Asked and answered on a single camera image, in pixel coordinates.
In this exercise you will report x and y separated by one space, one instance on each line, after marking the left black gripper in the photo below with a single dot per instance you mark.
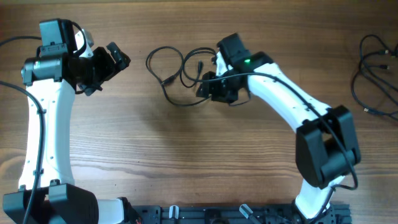
109 68

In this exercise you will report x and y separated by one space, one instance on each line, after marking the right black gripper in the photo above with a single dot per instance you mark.
217 96

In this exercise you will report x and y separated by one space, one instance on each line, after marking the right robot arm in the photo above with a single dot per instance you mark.
326 145

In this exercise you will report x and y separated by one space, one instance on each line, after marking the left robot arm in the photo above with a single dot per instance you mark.
65 65

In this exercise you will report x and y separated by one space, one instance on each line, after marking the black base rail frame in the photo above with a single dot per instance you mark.
269 214

